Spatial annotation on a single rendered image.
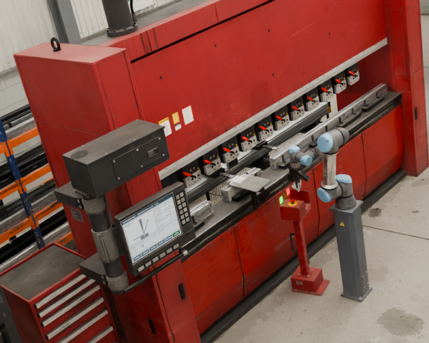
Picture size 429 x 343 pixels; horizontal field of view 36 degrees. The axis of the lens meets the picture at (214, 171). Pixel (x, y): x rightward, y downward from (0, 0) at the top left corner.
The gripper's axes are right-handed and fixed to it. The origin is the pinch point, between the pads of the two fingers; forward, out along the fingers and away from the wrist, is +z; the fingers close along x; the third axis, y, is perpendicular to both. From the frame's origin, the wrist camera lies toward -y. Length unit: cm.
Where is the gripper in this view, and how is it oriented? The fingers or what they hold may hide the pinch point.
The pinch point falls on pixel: (299, 190)
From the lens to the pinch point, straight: 495.9
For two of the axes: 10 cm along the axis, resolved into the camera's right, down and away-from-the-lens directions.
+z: 1.1, 8.8, 4.7
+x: -4.8, 4.6, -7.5
